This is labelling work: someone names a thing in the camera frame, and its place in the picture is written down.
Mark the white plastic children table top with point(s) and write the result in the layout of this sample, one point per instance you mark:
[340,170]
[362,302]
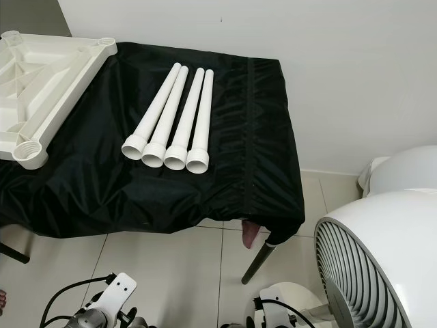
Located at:
[61,82]

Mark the white plastic table leg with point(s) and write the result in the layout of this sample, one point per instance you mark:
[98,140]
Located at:
[156,106]
[188,113]
[171,109]
[203,116]

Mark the black table cloth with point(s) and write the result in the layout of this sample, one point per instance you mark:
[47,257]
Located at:
[95,191]

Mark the person's bare foot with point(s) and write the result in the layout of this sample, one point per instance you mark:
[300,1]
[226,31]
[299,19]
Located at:
[3,306]

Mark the white round fan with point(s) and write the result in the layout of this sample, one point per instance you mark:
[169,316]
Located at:
[382,260]

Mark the white round appliance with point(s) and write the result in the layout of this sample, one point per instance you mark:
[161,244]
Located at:
[403,171]

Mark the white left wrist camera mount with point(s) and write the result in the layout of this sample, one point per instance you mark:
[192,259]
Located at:
[116,290]

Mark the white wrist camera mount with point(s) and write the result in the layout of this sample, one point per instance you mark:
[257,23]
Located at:
[276,307]
[116,290]

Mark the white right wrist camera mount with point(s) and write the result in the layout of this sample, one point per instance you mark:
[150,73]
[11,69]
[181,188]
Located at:
[276,307]

